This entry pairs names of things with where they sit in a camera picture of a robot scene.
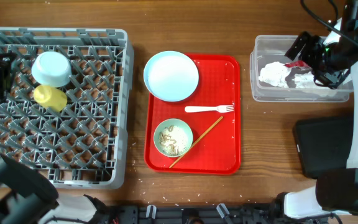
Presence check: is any red sauce packet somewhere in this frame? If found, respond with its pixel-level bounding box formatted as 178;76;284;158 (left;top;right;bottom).
285;60;310;69

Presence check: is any white napkin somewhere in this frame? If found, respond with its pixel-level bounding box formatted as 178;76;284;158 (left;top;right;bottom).
293;72;317;89
259;62;291;88

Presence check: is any small light blue bowl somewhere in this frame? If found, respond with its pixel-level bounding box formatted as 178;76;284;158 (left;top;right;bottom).
31;52;72;88

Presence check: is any yellow plastic cup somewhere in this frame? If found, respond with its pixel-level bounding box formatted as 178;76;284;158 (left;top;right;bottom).
33;85;68;112

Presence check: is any large light blue plate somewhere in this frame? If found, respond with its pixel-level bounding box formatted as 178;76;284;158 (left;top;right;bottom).
144;51;200;102

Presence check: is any green bowl with rice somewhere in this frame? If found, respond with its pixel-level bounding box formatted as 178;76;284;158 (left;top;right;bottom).
152;118;193;157

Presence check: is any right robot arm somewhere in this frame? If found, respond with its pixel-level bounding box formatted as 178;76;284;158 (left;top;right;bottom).
274;1;358;222

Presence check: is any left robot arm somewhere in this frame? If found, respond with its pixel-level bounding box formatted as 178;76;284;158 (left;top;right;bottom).
0;53;113;223

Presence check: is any black waste tray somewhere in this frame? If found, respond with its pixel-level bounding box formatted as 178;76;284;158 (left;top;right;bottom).
293;115;354;179

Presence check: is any grey dishwasher rack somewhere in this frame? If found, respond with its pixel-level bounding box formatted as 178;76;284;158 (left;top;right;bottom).
0;27;134;189

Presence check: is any clear plastic bin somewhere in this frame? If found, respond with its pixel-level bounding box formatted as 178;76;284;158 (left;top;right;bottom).
250;35;353;103

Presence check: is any white plastic fork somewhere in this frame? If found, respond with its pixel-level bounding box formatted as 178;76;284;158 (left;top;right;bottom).
185;105;234;113

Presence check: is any wooden chopstick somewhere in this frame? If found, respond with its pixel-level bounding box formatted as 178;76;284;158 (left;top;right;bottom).
168;116;223;169

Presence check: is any red plastic tray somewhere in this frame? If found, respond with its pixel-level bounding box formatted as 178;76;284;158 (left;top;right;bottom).
144;54;241;175

